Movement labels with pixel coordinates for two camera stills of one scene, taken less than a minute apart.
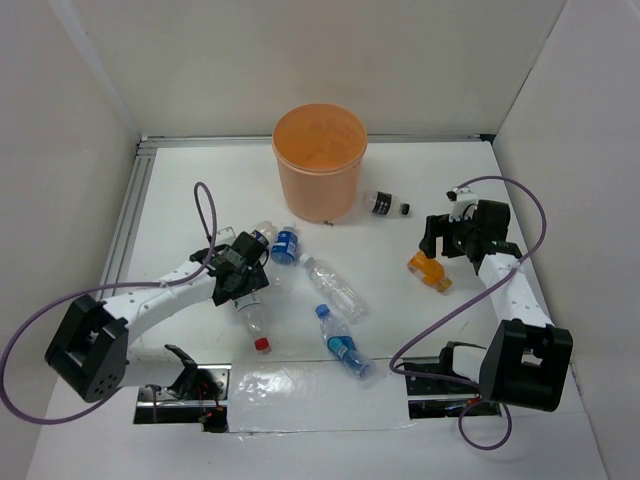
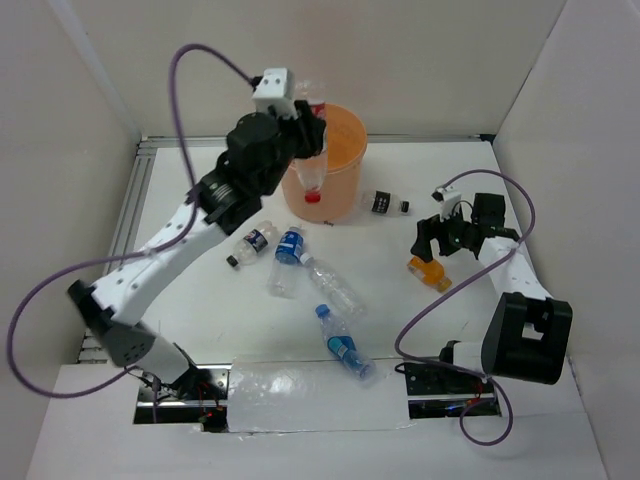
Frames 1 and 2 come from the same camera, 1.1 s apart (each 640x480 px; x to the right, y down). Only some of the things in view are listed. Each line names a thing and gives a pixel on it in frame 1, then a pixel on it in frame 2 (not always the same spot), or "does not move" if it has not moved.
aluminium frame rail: x=145 y=148 does not move
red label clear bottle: x=249 y=306 to x=311 y=171
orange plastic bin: x=318 y=148 does not move
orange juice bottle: x=429 y=271 does not move
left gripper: x=255 y=279 to x=309 y=130
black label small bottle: x=387 y=204 does not move
